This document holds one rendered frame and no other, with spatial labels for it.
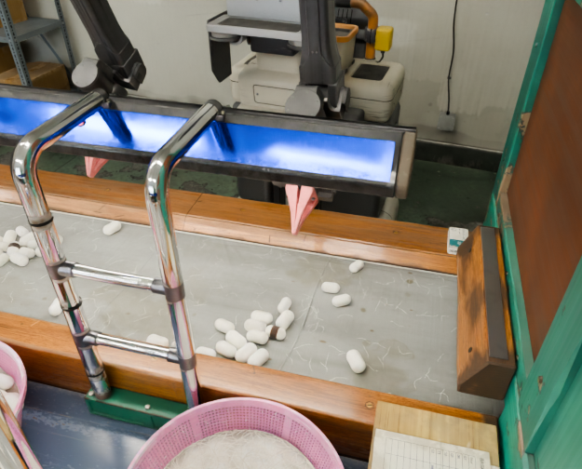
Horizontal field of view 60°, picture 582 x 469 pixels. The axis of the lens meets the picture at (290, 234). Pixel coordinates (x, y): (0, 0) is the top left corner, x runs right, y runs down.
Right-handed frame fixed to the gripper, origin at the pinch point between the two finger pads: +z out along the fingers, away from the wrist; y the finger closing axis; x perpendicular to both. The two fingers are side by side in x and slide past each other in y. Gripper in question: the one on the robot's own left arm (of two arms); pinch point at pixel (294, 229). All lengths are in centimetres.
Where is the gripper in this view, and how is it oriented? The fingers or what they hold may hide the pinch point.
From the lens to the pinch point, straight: 83.2
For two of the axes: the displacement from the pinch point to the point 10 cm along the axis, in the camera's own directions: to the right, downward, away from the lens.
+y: 9.7, 1.5, -2.1
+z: -2.0, 9.6, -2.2
